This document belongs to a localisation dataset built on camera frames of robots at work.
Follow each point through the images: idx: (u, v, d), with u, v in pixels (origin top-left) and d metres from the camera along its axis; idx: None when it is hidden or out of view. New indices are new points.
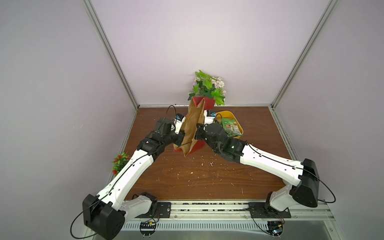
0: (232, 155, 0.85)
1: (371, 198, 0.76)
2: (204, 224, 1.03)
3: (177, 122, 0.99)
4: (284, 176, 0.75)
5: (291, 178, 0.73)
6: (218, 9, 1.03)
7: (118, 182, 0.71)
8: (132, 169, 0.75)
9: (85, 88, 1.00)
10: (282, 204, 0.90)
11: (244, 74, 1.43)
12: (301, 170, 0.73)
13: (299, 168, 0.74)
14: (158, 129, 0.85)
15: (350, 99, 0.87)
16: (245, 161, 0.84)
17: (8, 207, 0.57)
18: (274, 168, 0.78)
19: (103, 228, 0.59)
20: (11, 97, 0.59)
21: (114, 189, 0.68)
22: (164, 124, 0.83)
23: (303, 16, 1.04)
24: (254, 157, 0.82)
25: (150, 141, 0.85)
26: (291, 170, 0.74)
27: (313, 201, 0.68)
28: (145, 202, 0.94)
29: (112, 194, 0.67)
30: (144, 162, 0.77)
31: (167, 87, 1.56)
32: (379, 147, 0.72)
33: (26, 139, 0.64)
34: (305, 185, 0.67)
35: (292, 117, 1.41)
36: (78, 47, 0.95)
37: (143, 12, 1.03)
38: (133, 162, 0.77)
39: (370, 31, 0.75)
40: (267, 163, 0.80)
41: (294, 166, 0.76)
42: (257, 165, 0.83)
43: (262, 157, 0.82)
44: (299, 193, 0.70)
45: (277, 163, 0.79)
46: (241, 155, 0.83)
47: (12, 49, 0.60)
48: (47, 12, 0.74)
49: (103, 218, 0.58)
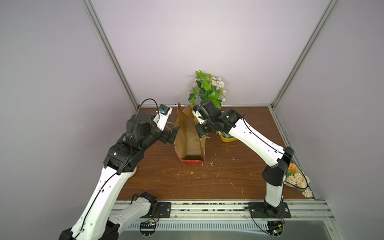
0: (224, 124, 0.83)
1: (371, 198, 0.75)
2: (204, 224, 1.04)
3: (160, 117, 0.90)
4: (264, 156, 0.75)
5: (269, 160, 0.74)
6: (218, 9, 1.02)
7: (89, 215, 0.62)
8: (102, 196, 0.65)
9: (84, 88, 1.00)
10: (273, 197, 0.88)
11: (245, 74, 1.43)
12: (282, 154, 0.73)
13: (280, 151, 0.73)
14: (131, 132, 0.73)
15: (349, 99, 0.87)
16: (235, 135, 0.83)
17: (8, 207, 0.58)
18: (258, 147, 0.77)
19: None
20: (12, 98, 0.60)
21: (86, 225, 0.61)
22: (137, 126, 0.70)
23: (304, 16, 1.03)
24: (244, 132, 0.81)
25: (120, 150, 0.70)
26: (272, 152, 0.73)
27: (278, 181, 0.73)
28: (144, 205, 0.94)
29: (85, 230, 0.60)
30: (115, 185, 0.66)
31: (167, 87, 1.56)
32: (379, 147, 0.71)
33: (26, 139, 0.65)
34: (280, 167, 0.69)
35: (292, 117, 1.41)
36: (78, 47, 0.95)
37: (142, 12, 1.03)
38: (101, 188, 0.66)
39: (371, 31, 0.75)
40: (254, 140, 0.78)
41: (276, 149, 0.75)
42: (245, 141, 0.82)
43: (252, 134, 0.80)
44: (270, 172, 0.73)
45: (263, 142, 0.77)
46: (233, 127, 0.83)
47: (14, 50, 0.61)
48: (48, 13, 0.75)
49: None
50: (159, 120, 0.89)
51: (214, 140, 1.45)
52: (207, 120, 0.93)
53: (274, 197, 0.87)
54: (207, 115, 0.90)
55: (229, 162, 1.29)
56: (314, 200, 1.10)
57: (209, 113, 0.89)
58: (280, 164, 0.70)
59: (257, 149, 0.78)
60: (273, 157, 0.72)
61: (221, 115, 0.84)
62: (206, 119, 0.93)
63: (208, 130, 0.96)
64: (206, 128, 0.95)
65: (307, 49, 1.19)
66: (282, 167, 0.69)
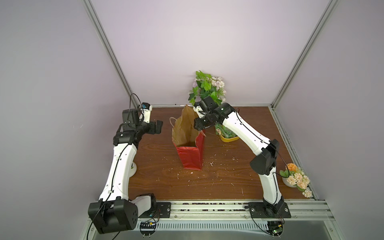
0: (218, 116, 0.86)
1: (371, 198, 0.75)
2: (204, 224, 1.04)
3: (145, 112, 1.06)
4: (251, 145, 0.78)
5: (255, 149, 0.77)
6: (218, 9, 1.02)
7: (115, 179, 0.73)
8: (121, 163, 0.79)
9: (84, 87, 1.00)
10: (267, 191, 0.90)
11: (245, 74, 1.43)
12: (267, 144, 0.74)
13: (265, 142, 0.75)
14: (127, 119, 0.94)
15: (350, 98, 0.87)
16: (229, 126, 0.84)
17: (9, 207, 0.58)
18: (246, 137, 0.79)
19: (124, 222, 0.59)
20: (12, 97, 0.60)
21: (114, 186, 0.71)
22: (132, 113, 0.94)
23: (304, 16, 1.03)
24: (234, 123, 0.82)
25: (123, 133, 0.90)
26: (259, 142, 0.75)
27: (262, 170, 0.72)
28: (146, 198, 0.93)
29: (115, 190, 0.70)
30: (129, 152, 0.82)
31: (167, 87, 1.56)
32: (379, 147, 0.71)
33: (26, 139, 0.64)
34: (263, 154, 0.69)
35: (292, 117, 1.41)
36: (78, 47, 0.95)
37: (142, 12, 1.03)
38: (118, 157, 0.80)
39: (371, 31, 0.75)
40: (243, 131, 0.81)
41: (263, 139, 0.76)
42: (235, 132, 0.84)
43: (242, 125, 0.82)
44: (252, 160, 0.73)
45: (251, 132, 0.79)
46: (225, 118, 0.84)
47: (14, 50, 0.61)
48: (47, 13, 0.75)
49: (120, 213, 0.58)
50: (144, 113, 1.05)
51: (214, 140, 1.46)
52: (206, 113, 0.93)
53: (270, 192, 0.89)
54: (205, 107, 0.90)
55: (229, 162, 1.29)
56: (314, 200, 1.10)
57: (206, 105, 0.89)
58: (262, 151, 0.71)
59: (245, 139, 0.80)
60: (257, 145, 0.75)
61: (217, 107, 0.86)
62: (205, 112, 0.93)
63: (207, 123, 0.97)
64: (205, 121, 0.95)
65: (307, 49, 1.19)
66: (263, 153, 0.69)
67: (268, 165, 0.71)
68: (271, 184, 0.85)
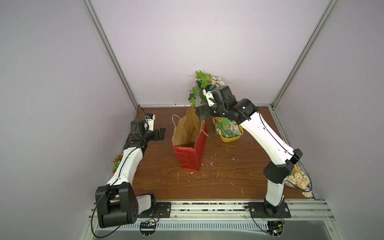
0: (238, 115, 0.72)
1: (372, 198, 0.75)
2: (204, 224, 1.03)
3: (149, 121, 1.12)
4: (273, 154, 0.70)
5: (276, 158, 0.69)
6: (218, 9, 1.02)
7: (122, 169, 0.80)
8: (128, 159, 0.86)
9: (84, 87, 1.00)
10: (270, 193, 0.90)
11: (245, 74, 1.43)
12: (291, 155, 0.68)
13: (289, 152, 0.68)
14: (134, 130, 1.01)
15: (350, 98, 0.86)
16: (247, 128, 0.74)
17: (8, 207, 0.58)
18: (268, 145, 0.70)
19: (126, 207, 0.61)
20: (11, 97, 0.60)
21: (121, 175, 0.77)
22: (139, 123, 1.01)
23: (303, 16, 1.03)
24: (257, 127, 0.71)
25: (132, 143, 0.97)
26: (283, 152, 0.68)
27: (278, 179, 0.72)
28: (146, 197, 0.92)
29: (121, 178, 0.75)
30: (137, 151, 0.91)
31: (167, 87, 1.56)
32: (379, 147, 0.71)
33: (26, 139, 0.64)
34: (287, 169, 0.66)
35: (292, 117, 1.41)
36: (78, 47, 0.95)
37: (142, 12, 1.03)
38: (127, 155, 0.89)
39: (371, 31, 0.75)
40: (266, 137, 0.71)
41: (287, 149, 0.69)
42: (255, 136, 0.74)
43: (265, 130, 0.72)
44: (274, 170, 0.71)
45: (275, 140, 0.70)
46: (247, 119, 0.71)
47: (13, 50, 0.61)
48: (47, 13, 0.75)
49: (123, 196, 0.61)
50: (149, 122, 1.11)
51: (215, 140, 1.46)
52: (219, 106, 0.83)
53: (275, 196, 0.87)
54: (221, 100, 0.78)
55: (230, 162, 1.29)
56: (314, 200, 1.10)
57: (224, 99, 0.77)
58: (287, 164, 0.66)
59: (267, 146, 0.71)
60: (281, 156, 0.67)
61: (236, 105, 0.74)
62: (219, 105, 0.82)
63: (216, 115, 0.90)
64: (214, 112, 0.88)
65: (307, 49, 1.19)
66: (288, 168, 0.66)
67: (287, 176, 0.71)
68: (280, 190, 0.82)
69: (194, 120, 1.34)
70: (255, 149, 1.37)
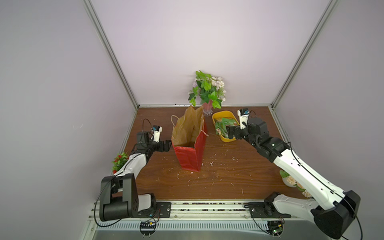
0: (269, 152, 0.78)
1: (372, 198, 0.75)
2: (204, 224, 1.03)
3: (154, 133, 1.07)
4: (316, 194, 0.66)
5: (324, 201, 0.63)
6: (218, 9, 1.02)
7: (127, 166, 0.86)
8: (134, 160, 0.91)
9: (85, 87, 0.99)
10: (288, 209, 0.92)
11: (245, 74, 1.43)
12: (340, 198, 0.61)
13: (338, 194, 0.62)
14: (139, 140, 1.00)
15: (350, 98, 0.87)
16: (285, 167, 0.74)
17: (9, 207, 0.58)
18: (309, 183, 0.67)
19: (128, 197, 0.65)
20: (11, 96, 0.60)
21: (125, 170, 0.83)
22: (144, 134, 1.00)
23: (304, 16, 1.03)
24: (292, 164, 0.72)
25: (136, 152, 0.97)
26: (327, 192, 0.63)
27: (337, 232, 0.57)
28: (145, 197, 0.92)
29: (124, 172, 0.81)
30: (142, 155, 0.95)
31: (167, 87, 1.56)
32: (380, 147, 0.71)
33: (25, 138, 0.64)
34: (339, 215, 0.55)
35: (292, 117, 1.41)
36: (78, 47, 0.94)
37: (142, 12, 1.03)
38: (134, 156, 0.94)
39: (371, 31, 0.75)
40: (304, 174, 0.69)
41: (333, 190, 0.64)
42: (291, 173, 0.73)
43: (301, 167, 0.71)
44: (324, 217, 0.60)
45: (315, 178, 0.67)
46: (279, 155, 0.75)
47: (13, 49, 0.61)
48: (47, 12, 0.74)
49: (127, 186, 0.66)
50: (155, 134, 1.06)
51: (215, 139, 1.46)
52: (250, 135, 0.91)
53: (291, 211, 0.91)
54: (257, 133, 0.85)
55: (229, 162, 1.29)
56: None
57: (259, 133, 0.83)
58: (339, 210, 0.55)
59: (307, 184, 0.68)
60: (330, 197, 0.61)
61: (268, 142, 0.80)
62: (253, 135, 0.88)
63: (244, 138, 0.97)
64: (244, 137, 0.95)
65: (307, 50, 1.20)
66: (340, 214, 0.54)
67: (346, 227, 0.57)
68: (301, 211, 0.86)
69: (194, 120, 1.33)
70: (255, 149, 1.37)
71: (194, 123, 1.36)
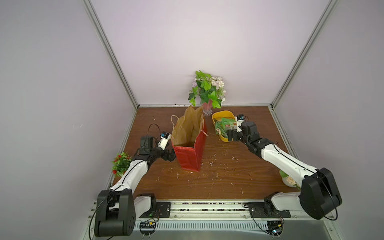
0: (257, 149, 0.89)
1: (373, 198, 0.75)
2: (204, 224, 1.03)
3: (163, 140, 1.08)
4: (293, 175, 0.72)
5: (299, 178, 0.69)
6: (218, 9, 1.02)
7: (126, 178, 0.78)
8: (134, 171, 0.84)
9: (85, 87, 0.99)
10: (283, 204, 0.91)
11: (245, 74, 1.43)
12: (312, 173, 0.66)
13: (310, 170, 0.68)
14: (143, 144, 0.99)
15: (350, 98, 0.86)
16: (268, 157, 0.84)
17: (9, 207, 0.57)
18: (286, 166, 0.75)
19: (124, 214, 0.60)
20: (11, 96, 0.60)
21: (124, 183, 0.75)
22: (148, 138, 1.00)
23: (303, 16, 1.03)
24: (272, 152, 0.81)
25: (138, 158, 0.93)
26: (301, 170, 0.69)
27: (316, 207, 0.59)
28: (146, 199, 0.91)
29: (124, 186, 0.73)
30: (142, 165, 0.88)
31: (167, 87, 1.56)
32: (380, 147, 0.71)
33: (26, 139, 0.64)
34: (305, 183, 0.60)
35: (292, 117, 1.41)
36: (78, 47, 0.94)
37: (142, 12, 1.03)
38: (133, 166, 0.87)
39: (371, 31, 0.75)
40: (282, 159, 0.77)
41: (305, 168, 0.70)
42: (274, 162, 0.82)
43: (280, 154, 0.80)
44: (304, 195, 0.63)
45: (291, 161, 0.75)
46: (263, 148, 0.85)
47: (13, 49, 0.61)
48: (47, 13, 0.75)
49: (123, 201, 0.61)
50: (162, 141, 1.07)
51: (215, 139, 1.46)
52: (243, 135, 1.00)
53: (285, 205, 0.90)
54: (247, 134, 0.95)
55: (229, 162, 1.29)
56: None
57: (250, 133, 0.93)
58: (307, 179, 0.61)
59: (286, 168, 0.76)
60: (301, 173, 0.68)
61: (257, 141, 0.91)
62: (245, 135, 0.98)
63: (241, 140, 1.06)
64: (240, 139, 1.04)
65: (307, 50, 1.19)
66: (305, 180, 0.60)
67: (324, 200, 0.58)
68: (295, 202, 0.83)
69: (194, 120, 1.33)
70: None
71: (194, 123, 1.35)
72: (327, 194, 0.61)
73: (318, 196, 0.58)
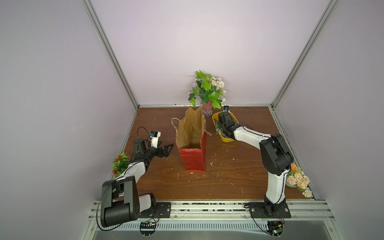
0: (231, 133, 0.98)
1: (372, 198, 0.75)
2: (204, 224, 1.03)
3: (153, 139, 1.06)
4: (255, 143, 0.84)
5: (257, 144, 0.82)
6: (217, 9, 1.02)
7: (126, 172, 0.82)
8: (132, 167, 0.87)
9: (85, 87, 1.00)
10: (271, 190, 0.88)
11: (245, 74, 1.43)
12: (267, 137, 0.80)
13: (266, 135, 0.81)
14: (136, 149, 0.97)
15: (350, 98, 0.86)
16: (236, 133, 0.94)
17: (8, 207, 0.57)
18: (249, 139, 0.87)
19: (129, 198, 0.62)
20: (11, 96, 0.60)
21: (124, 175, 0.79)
22: (139, 141, 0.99)
23: (303, 16, 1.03)
24: (238, 130, 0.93)
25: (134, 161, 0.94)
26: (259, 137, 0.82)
27: (272, 163, 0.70)
28: (145, 196, 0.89)
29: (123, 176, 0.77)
30: (140, 164, 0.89)
31: (167, 86, 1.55)
32: (379, 147, 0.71)
33: (26, 139, 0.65)
34: (261, 144, 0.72)
35: (292, 117, 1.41)
36: (78, 47, 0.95)
37: (142, 12, 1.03)
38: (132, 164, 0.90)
39: (371, 31, 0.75)
40: (245, 134, 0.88)
41: (262, 134, 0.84)
42: (241, 139, 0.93)
43: (245, 130, 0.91)
44: (263, 156, 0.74)
45: (252, 132, 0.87)
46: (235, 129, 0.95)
47: (14, 50, 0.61)
48: (47, 13, 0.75)
49: (128, 186, 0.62)
50: (153, 140, 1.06)
51: (215, 140, 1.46)
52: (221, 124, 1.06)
53: (274, 192, 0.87)
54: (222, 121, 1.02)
55: (229, 162, 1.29)
56: (314, 200, 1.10)
57: (224, 121, 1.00)
58: (264, 141, 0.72)
59: (250, 141, 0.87)
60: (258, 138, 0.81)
61: (233, 126, 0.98)
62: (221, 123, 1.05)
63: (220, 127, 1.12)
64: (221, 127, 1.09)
65: (306, 50, 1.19)
66: (262, 142, 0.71)
67: (277, 157, 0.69)
68: (279, 185, 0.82)
69: (194, 121, 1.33)
70: (255, 149, 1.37)
71: (194, 123, 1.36)
72: (280, 154, 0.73)
73: (272, 154, 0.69)
